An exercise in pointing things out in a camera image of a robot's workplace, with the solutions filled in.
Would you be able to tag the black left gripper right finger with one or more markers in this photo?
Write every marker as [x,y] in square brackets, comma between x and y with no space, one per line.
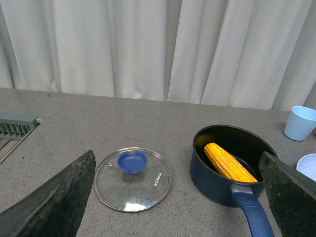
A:
[291,196]

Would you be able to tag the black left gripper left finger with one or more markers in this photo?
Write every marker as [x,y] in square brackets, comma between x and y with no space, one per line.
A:
[56,208]

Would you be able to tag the yellow corn cob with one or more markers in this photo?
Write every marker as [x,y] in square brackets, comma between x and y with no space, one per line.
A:
[227,165]

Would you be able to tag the glass lid blue knob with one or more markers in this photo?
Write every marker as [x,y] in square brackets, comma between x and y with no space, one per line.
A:
[132,180]

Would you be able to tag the light blue plate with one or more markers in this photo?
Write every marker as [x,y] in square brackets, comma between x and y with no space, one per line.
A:
[307,166]

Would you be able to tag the light blue cup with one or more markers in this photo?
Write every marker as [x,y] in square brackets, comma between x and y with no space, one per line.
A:
[300,123]

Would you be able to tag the dark blue saucepan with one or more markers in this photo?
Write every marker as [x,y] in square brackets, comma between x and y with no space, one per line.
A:
[247,148]

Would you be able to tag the green dish rack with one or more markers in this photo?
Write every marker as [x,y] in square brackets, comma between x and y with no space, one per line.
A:
[15,126]

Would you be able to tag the white curtain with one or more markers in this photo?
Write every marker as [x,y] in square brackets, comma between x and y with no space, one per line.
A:
[240,53]

